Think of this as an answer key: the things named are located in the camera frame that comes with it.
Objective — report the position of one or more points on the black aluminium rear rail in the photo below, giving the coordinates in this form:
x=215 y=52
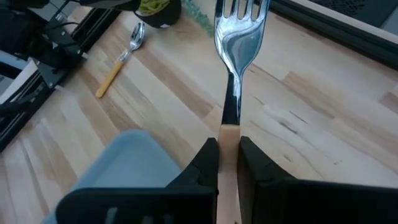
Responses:
x=342 y=34

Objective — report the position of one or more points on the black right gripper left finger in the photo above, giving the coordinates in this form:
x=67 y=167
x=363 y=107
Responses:
x=174 y=202

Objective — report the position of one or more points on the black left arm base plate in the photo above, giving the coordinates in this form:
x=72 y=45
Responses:
x=57 y=56

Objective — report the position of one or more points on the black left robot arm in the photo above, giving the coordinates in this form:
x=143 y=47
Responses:
x=18 y=34

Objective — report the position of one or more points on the grey plastic tray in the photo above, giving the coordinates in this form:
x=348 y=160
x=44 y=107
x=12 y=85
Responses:
x=124 y=165

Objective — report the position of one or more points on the green plant in black pot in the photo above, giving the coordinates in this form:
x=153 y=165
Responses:
x=158 y=12

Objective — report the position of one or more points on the black aluminium side frame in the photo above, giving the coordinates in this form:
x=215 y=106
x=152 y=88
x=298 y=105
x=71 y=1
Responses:
x=37 y=93

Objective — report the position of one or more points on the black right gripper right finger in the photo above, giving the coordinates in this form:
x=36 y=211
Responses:
x=295 y=199

